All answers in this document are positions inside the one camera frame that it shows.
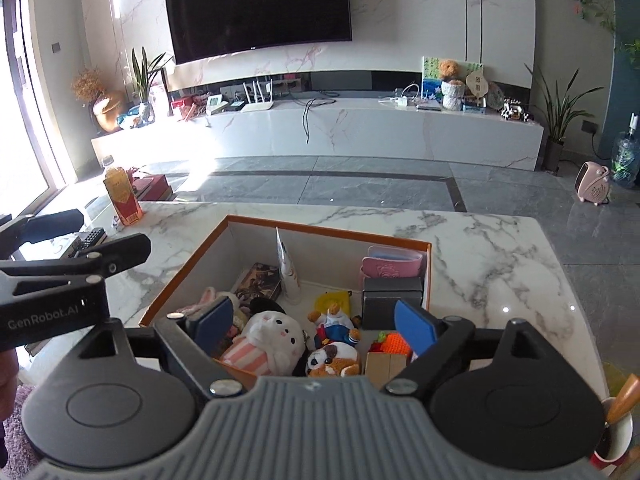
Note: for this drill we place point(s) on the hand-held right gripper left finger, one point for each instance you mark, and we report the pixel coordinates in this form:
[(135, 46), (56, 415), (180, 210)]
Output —
[(215, 321)]

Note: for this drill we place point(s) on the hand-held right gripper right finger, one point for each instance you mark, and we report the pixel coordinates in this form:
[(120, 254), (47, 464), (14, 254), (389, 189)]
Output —
[(415, 329)]

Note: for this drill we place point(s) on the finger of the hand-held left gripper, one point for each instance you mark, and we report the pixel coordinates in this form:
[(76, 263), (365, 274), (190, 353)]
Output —
[(45, 227), (115, 255)]

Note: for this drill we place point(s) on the white bunny plush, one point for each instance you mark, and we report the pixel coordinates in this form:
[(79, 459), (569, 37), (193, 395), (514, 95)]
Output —
[(207, 301)]

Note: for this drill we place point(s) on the orange crocheted fruit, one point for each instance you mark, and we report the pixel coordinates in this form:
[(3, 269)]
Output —
[(392, 342)]

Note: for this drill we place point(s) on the dark grey gift box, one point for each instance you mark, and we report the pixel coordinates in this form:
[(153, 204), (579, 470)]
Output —
[(390, 300)]

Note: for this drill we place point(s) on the gold gift box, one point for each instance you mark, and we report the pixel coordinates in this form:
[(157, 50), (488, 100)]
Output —
[(382, 367)]

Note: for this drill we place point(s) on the white dog plush black ears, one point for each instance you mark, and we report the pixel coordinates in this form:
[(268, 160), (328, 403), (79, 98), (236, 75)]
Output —
[(275, 335)]

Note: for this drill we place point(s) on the pink notebook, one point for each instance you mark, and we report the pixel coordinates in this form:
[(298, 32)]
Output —
[(390, 266)]

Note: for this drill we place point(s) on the orange cardboard box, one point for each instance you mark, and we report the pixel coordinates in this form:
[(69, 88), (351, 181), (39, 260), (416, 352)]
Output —
[(240, 245)]

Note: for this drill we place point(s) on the brown dog plush sailor outfit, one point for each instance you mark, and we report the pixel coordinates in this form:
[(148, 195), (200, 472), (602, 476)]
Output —
[(335, 355)]

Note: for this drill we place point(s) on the yellow plush toy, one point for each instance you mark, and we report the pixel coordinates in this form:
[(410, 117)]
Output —
[(330, 304)]

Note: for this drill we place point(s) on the white tube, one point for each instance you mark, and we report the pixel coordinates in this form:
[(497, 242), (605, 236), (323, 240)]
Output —
[(289, 270)]

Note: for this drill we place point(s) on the black keyboard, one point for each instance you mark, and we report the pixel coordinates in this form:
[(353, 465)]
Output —
[(87, 240)]

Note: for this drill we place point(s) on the orange drink bottle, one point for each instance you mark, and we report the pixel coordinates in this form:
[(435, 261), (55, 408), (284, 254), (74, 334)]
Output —
[(122, 195)]

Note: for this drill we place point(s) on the dark red box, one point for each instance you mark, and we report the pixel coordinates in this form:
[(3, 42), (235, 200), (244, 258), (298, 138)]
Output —
[(155, 187)]

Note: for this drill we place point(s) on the purple fluffy mat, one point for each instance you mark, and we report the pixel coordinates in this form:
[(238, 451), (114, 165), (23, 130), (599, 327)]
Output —
[(20, 440)]

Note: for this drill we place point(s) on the dried flowers in vase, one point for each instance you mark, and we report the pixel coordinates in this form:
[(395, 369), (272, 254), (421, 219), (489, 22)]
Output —
[(100, 105)]

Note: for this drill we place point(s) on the orchid plant in glass vase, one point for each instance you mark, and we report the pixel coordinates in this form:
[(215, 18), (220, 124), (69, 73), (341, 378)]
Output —
[(146, 85)]

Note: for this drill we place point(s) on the white digital clock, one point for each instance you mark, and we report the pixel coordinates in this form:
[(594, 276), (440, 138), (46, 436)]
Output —
[(216, 104)]

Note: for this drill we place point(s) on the white marble tv cabinet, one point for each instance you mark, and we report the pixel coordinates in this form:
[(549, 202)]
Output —
[(375, 130)]

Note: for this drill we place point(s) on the white router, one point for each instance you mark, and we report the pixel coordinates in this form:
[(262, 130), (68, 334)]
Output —
[(261, 102)]

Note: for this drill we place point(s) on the red mug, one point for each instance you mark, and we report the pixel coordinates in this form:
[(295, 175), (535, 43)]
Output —
[(600, 460)]

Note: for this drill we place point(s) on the pink heater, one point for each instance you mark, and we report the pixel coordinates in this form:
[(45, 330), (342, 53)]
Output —
[(592, 185)]

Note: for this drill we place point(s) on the black white cow figurine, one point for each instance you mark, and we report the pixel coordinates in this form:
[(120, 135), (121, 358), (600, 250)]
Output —
[(517, 111)]

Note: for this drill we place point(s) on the wooden fan ornament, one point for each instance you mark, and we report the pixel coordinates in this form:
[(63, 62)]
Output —
[(476, 87)]

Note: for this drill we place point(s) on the green painting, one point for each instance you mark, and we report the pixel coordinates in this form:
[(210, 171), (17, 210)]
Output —
[(430, 77)]

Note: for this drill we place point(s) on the tall potted plant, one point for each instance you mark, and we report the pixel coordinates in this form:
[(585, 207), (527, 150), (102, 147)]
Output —
[(557, 115)]

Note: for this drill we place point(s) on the brown teddy bear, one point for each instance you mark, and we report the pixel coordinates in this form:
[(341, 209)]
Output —
[(450, 71)]

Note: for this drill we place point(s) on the blue water jug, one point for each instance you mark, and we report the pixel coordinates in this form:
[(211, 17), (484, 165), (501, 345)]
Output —
[(626, 160)]

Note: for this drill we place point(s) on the black television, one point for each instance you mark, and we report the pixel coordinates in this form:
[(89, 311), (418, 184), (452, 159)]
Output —
[(260, 5)]

